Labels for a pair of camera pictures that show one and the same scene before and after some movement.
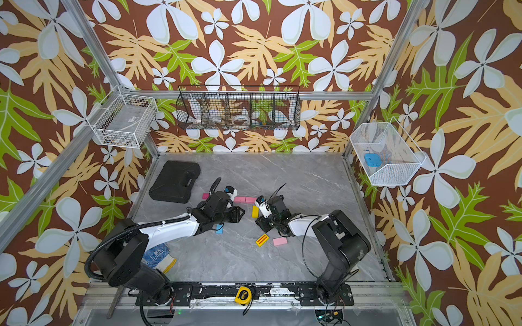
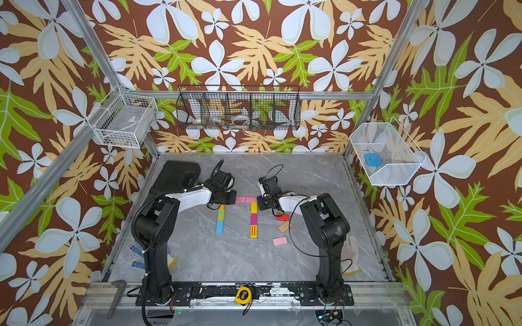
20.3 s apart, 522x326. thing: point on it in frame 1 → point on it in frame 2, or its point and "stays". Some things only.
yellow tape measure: [244, 295] stays
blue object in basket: [373, 159] stays
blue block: [221, 230] stays
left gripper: [237, 215] → [233, 198]
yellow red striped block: [262, 240] → [253, 231]
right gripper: [262, 224] → [260, 202]
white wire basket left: [123, 119] stays
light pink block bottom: [281, 240] stays
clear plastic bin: [387, 155] stays
